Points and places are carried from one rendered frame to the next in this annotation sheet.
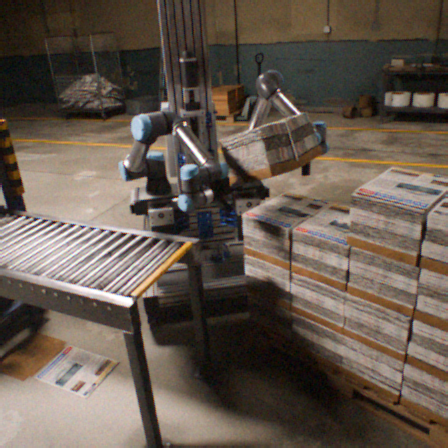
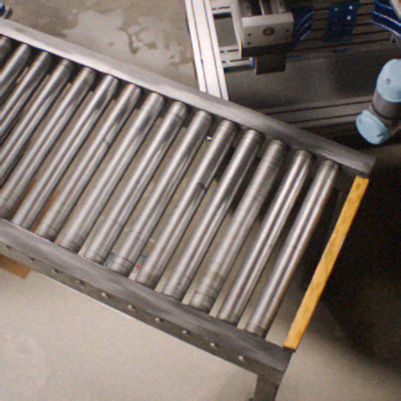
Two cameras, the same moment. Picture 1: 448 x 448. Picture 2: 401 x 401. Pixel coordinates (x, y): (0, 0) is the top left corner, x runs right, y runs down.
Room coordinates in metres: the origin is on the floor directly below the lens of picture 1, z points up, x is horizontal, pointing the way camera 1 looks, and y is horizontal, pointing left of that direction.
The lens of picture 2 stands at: (0.94, 0.48, 2.25)
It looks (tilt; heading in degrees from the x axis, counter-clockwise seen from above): 63 degrees down; 5
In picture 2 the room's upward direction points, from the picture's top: 5 degrees counter-clockwise
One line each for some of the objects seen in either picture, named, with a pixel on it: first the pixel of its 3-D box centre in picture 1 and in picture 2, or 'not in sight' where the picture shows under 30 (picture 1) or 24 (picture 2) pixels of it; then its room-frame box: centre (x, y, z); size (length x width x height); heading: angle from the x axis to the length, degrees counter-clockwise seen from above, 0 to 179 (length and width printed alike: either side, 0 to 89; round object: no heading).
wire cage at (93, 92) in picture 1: (87, 76); not in sight; (9.54, 2.74, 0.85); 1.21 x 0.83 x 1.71; 64
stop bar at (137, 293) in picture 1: (165, 267); (328, 260); (1.50, 0.26, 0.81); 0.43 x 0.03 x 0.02; 154
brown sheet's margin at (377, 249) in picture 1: (400, 232); not in sight; (1.57, -0.72, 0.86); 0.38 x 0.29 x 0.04; 135
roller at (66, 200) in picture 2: (57, 251); (90, 161); (1.77, 0.80, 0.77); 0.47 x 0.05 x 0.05; 154
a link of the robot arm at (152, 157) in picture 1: (153, 163); not in sight; (2.37, 0.39, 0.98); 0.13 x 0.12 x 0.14; 122
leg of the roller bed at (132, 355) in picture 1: (144, 394); (264, 398); (1.30, 0.38, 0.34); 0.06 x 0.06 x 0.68; 64
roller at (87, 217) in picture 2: (67, 253); (114, 171); (1.74, 0.74, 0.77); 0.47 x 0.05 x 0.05; 154
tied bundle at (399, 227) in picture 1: (403, 213); not in sight; (1.57, -0.72, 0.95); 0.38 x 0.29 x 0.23; 135
